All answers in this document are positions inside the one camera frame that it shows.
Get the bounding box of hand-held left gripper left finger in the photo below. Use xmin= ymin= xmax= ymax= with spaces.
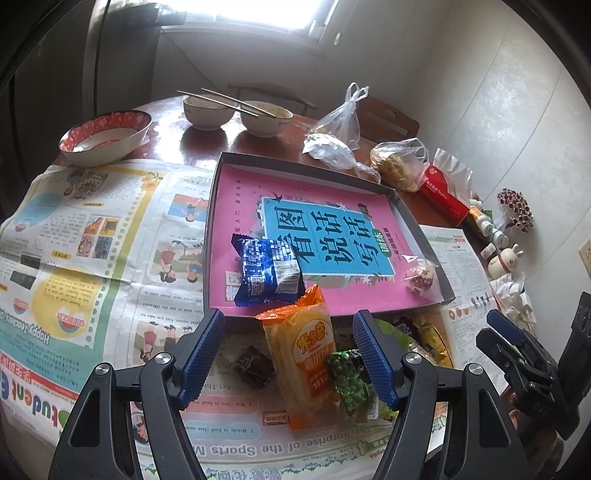
xmin=48 ymin=308 xmax=227 ymax=480

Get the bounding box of crumpled white tissue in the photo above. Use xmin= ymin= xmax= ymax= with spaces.
xmin=489 ymin=272 xmax=537 ymax=334

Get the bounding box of plastic bag of yellow pastries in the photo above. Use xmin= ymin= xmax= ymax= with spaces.
xmin=369 ymin=138 xmax=431 ymax=193

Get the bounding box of bright window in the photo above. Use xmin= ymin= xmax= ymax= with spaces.
xmin=159 ymin=0 xmax=334 ymax=41

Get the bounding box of grey box with pink liner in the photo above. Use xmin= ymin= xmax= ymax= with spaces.
xmin=203 ymin=152 xmax=456 ymax=320

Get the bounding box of clear plastic bag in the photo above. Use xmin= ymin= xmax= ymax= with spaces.
xmin=309 ymin=83 xmax=370 ymax=151

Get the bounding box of dark brown snack cake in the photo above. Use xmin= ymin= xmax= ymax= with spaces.
xmin=232 ymin=345 xmax=274 ymax=389

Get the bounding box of red tissue box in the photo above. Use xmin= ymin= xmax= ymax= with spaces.
xmin=418 ymin=148 xmax=475 ymax=228

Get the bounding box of white crumpled plastic bag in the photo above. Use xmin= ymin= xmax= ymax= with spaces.
xmin=302 ymin=134 xmax=382 ymax=183

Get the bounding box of red white wrapped candy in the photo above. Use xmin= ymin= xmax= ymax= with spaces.
xmin=403 ymin=258 xmax=438 ymax=295

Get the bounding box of rabbit figurine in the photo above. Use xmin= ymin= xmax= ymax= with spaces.
xmin=488 ymin=244 xmax=526 ymax=280

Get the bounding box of wooden chair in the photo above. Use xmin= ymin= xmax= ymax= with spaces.
xmin=355 ymin=96 xmax=421 ymax=140

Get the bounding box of red floral bowl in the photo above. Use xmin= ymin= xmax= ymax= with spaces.
xmin=58 ymin=110 xmax=153 ymax=167

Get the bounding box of small newspaper sheet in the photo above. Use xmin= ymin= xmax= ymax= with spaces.
xmin=418 ymin=224 xmax=513 ymax=370

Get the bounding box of yellow snack packet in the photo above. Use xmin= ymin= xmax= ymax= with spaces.
xmin=413 ymin=316 xmax=454 ymax=369

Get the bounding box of blue snack packet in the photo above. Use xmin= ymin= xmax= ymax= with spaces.
xmin=231 ymin=233 xmax=306 ymax=307

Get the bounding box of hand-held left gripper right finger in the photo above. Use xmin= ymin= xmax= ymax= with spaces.
xmin=352 ymin=310 xmax=543 ymax=480

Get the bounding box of orange snack packet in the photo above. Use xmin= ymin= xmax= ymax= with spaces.
xmin=256 ymin=284 xmax=343 ymax=432

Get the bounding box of large colourful newspaper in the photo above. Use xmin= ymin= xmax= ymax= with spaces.
xmin=0 ymin=159 xmax=446 ymax=480

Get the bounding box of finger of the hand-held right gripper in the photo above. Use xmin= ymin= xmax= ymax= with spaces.
xmin=487 ymin=309 xmax=561 ymax=370
xmin=475 ymin=327 xmax=563 ymax=412

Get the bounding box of beaded flower ornament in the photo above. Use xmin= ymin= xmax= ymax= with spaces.
xmin=497 ymin=187 xmax=535 ymax=232

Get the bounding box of green pea snack packet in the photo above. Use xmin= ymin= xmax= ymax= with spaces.
xmin=325 ymin=349 xmax=378 ymax=423

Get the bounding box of white ceramic bowl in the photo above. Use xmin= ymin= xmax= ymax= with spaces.
xmin=240 ymin=100 xmax=294 ymax=138
xmin=183 ymin=95 xmax=236 ymax=131

